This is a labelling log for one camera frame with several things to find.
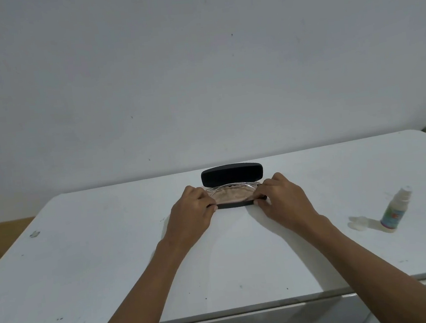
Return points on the small white spray bottle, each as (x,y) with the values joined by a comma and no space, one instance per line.
(392,213)

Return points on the beige cleaning cloth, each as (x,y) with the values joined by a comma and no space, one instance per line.
(231,195)

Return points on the small grey scrap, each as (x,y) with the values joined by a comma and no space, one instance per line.
(34,234)

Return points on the person's right forearm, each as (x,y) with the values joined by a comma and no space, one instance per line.
(376,271)

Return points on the clear bottle cap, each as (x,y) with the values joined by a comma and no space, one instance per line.
(358,224)

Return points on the clear frame eyeglasses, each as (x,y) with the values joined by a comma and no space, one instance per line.
(234,185)

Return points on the person's left forearm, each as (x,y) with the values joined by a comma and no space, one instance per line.
(136,300)

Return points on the person's right thumb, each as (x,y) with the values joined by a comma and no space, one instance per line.
(260,201)

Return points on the person's left hand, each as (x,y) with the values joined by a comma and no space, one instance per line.
(188,217)

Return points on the person's right hand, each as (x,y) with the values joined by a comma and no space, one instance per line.
(287,204)

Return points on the black eyeglasses case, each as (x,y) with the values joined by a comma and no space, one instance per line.
(232,173)

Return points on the person's left thumb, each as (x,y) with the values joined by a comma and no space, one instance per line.
(211,209)

